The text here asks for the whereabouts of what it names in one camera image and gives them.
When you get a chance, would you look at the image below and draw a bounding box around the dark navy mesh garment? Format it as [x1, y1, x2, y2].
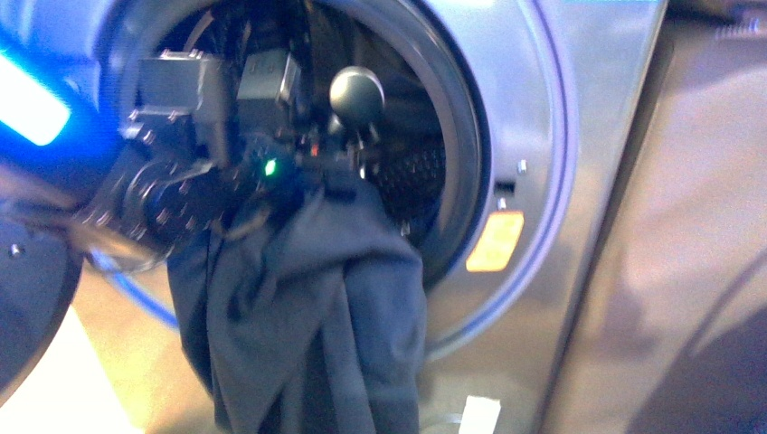
[167, 174, 427, 433]

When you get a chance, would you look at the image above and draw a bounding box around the washing machine glass door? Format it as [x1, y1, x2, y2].
[0, 174, 85, 409]

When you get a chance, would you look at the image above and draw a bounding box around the grey sofa side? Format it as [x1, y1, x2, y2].
[541, 6, 766, 433]

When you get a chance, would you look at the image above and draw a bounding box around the silver front-load washing machine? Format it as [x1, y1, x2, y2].
[1, 1, 666, 433]

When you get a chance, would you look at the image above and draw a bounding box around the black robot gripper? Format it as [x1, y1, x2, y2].
[127, 50, 355, 198]

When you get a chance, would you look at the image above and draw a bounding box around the stainless steel washer drum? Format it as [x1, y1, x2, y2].
[150, 1, 446, 242]

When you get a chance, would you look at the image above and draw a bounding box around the orange warning sticker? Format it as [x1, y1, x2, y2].
[465, 210, 525, 273]

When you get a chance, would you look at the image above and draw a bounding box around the small white label sticker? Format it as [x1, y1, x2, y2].
[458, 395, 502, 434]

